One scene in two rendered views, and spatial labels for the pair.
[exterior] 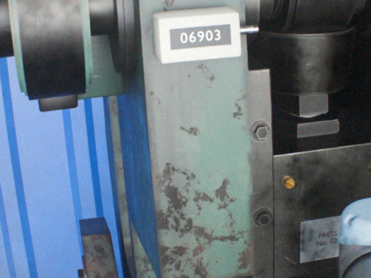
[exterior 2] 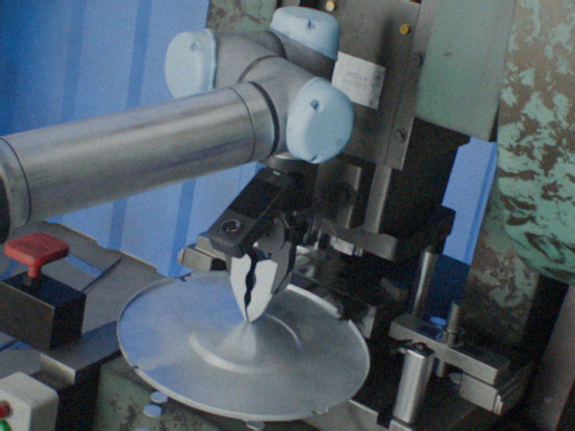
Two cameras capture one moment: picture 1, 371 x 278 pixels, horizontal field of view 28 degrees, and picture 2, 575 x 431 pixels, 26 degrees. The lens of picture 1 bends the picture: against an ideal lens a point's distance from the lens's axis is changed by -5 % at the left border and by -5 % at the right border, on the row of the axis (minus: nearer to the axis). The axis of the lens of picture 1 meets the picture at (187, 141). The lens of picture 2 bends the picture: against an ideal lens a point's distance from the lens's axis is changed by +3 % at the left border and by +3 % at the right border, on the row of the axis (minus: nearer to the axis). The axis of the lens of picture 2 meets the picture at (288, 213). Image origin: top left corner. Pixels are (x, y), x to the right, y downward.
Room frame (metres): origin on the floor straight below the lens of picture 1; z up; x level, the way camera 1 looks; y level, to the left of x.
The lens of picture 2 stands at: (-0.39, -1.01, 1.45)
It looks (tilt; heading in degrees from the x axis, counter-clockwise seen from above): 22 degrees down; 39
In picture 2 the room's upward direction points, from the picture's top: 11 degrees clockwise
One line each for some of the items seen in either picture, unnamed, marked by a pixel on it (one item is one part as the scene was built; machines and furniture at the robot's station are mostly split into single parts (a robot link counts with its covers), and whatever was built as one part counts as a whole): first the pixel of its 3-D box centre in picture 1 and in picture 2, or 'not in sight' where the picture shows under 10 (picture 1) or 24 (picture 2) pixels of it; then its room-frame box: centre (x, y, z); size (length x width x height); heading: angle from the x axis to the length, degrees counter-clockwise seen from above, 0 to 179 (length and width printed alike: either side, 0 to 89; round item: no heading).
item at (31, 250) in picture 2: not in sight; (34, 269); (0.54, 0.15, 0.72); 0.07 x 0.06 x 0.08; 10
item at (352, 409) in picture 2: not in sight; (331, 344); (0.82, -0.14, 0.67); 0.45 x 0.30 x 0.06; 100
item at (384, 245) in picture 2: not in sight; (359, 218); (0.83, -0.14, 0.86); 0.20 x 0.16 x 0.05; 100
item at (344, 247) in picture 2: not in sight; (350, 236); (0.81, -0.14, 0.84); 0.05 x 0.03 x 0.04; 100
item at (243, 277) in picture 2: not in sight; (252, 276); (0.61, -0.16, 0.84); 0.06 x 0.03 x 0.09; 10
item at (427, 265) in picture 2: not in sight; (425, 268); (0.90, -0.21, 0.81); 0.02 x 0.02 x 0.14; 10
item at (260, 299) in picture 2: not in sight; (274, 285); (0.62, -0.19, 0.84); 0.06 x 0.03 x 0.09; 10
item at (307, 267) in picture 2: not in sight; (340, 291); (0.82, -0.14, 0.76); 0.15 x 0.09 x 0.05; 100
